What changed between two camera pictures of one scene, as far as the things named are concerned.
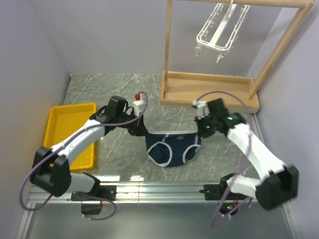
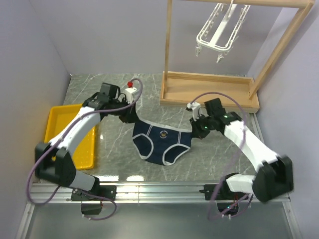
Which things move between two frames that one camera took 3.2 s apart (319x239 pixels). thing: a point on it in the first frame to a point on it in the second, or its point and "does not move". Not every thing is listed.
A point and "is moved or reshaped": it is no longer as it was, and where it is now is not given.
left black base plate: [108, 192] does not move
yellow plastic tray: [65, 120] does not move
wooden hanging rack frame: [239, 94] does not move
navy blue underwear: [172, 149] is moved or reshaped
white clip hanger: [222, 28] does not move
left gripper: [138, 128] to [130, 116]
